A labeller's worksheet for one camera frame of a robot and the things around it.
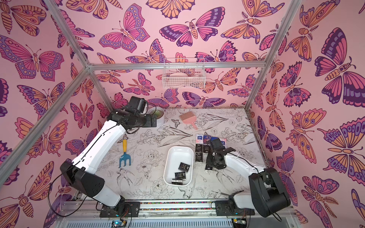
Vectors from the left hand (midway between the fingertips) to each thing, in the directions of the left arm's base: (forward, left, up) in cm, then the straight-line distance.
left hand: (151, 119), depth 79 cm
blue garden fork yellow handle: (-9, +21, -27) cm, 35 cm away
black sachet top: (-4, -33, -24) cm, 41 cm away
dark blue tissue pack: (+3, -34, -23) cm, 41 cm away
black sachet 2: (-11, -28, -24) cm, 38 cm away
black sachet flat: (-26, -15, -22) cm, 38 cm away
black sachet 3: (-18, -18, -23) cm, 34 cm away
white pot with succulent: (+20, 0, -15) cm, 26 cm away
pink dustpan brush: (+24, -22, -25) cm, 41 cm away
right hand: (-15, -33, -24) cm, 43 cm away
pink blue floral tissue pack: (+3, -29, -24) cm, 37 cm away
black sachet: (-4, -28, -24) cm, 37 cm away
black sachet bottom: (-23, -16, -24) cm, 37 cm away
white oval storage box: (-9, -11, -26) cm, 30 cm away
